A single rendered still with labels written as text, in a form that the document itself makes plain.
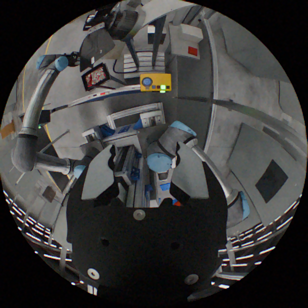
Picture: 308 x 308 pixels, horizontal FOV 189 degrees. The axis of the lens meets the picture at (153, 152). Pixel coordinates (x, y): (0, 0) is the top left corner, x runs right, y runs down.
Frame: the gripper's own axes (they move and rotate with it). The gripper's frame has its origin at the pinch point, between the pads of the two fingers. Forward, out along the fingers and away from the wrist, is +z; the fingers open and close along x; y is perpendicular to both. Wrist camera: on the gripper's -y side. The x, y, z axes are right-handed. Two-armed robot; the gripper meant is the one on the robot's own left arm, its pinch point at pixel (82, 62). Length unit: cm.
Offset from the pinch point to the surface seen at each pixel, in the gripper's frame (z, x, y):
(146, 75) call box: 5, -25, 45
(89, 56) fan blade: -15.7, -12.8, 26.5
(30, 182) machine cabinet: -172, -234, -563
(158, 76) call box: 7, -25, 51
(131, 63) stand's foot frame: 93, 23, -8
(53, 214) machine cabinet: -269, -594, -709
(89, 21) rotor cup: -18.9, 13.1, 25.4
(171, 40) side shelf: 31, 16, 57
